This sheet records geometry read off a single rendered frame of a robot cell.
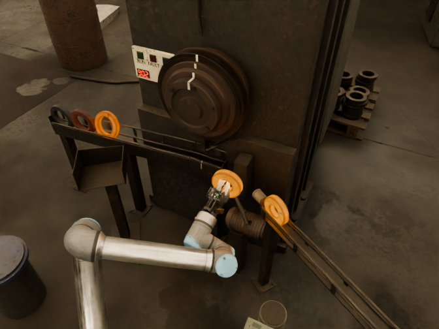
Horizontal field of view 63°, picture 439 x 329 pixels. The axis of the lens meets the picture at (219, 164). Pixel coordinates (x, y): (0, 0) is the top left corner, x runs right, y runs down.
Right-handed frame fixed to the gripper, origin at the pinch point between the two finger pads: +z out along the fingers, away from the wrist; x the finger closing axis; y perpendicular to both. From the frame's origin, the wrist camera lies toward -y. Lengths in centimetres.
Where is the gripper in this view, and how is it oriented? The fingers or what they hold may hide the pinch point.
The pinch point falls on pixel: (227, 181)
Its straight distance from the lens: 170.0
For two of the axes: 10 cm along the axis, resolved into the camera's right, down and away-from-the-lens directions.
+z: 4.2, -7.9, 4.4
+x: -9.0, -3.0, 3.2
